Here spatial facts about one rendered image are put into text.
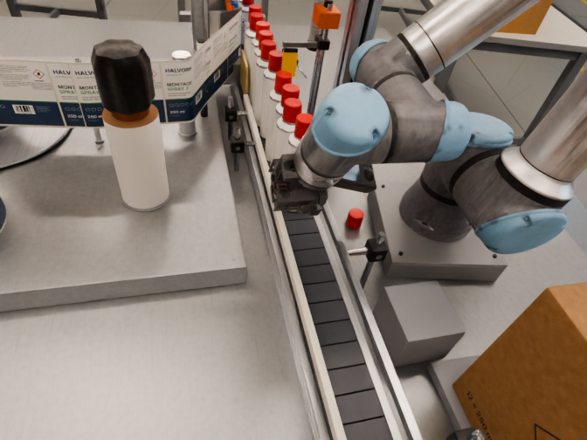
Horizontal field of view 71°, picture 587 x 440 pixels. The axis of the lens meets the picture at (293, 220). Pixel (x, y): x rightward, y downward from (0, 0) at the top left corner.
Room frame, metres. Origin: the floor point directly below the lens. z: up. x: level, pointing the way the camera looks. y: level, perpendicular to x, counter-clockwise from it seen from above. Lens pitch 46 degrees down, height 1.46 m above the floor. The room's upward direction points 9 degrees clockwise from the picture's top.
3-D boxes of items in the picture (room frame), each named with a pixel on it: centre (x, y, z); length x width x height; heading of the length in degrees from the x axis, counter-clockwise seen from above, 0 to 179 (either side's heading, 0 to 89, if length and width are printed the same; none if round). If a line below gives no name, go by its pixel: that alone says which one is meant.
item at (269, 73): (0.84, 0.09, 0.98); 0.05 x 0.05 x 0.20
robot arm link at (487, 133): (0.64, -0.29, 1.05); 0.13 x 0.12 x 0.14; 19
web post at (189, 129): (0.80, 0.28, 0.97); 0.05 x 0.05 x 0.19
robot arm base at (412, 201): (0.65, -0.29, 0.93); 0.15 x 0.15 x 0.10
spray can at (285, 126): (0.66, 0.03, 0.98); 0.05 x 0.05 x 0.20
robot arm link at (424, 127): (0.46, -0.13, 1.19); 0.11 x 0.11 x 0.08; 19
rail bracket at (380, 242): (0.45, -0.12, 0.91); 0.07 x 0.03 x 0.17; 110
